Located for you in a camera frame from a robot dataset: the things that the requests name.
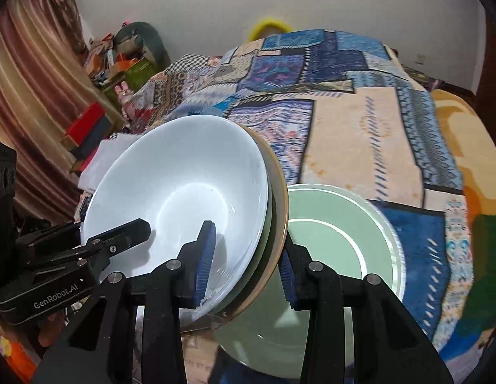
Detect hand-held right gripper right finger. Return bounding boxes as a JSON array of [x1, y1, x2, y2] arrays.
[[280, 243, 456, 384]]

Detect pink bowl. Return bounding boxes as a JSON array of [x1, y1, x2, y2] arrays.
[[180, 122, 290, 332]]

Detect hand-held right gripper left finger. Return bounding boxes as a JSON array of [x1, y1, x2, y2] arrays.
[[30, 220, 217, 384]]

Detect green bowl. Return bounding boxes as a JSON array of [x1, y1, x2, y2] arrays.
[[216, 126, 277, 316]]

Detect orange green fleece blanket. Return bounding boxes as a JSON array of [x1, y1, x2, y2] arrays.
[[432, 88, 496, 364]]

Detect patchwork printed blanket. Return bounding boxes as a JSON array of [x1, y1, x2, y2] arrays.
[[72, 28, 476, 384]]

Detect person's left hand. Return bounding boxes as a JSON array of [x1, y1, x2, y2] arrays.
[[38, 310, 73, 348]]

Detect pink bunny toy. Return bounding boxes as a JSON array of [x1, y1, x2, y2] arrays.
[[116, 82, 132, 116]]

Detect red box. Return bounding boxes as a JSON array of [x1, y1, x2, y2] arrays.
[[66, 102, 106, 147]]

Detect dark grey box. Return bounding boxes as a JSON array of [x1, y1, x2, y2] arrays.
[[72, 118, 113, 161]]

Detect dark patterned cloth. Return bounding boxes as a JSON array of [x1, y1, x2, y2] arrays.
[[408, 68, 444, 91]]

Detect grey green plush toy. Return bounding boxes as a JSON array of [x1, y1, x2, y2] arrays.
[[114, 21, 169, 68]]

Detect yellow foam tube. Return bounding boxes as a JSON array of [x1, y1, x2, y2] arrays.
[[248, 16, 294, 43]]

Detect green cardboard box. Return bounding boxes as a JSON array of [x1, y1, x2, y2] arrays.
[[102, 58, 156, 105]]

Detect white cloth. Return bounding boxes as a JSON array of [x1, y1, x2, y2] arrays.
[[78, 132, 148, 193]]

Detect white spotted bowl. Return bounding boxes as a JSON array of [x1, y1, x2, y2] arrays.
[[81, 115, 270, 321]]

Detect green plate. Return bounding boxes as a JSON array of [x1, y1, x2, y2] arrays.
[[210, 184, 396, 380]]

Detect striped brown curtain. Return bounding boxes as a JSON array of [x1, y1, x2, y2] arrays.
[[0, 0, 124, 225]]

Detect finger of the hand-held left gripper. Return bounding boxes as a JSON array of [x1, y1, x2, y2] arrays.
[[27, 247, 113, 285], [16, 218, 152, 257]]

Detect white plate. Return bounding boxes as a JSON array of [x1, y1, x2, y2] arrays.
[[364, 196, 406, 300]]

